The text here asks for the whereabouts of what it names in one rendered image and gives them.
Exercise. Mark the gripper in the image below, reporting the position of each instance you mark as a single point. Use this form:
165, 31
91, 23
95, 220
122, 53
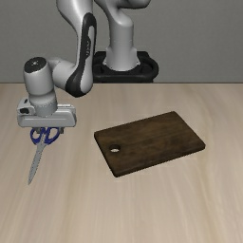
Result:
50, 119

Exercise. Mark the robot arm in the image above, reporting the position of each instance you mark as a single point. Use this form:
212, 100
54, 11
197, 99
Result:
121, 38

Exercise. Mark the dark brown cutting board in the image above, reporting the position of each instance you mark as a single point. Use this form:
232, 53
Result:
148, 142

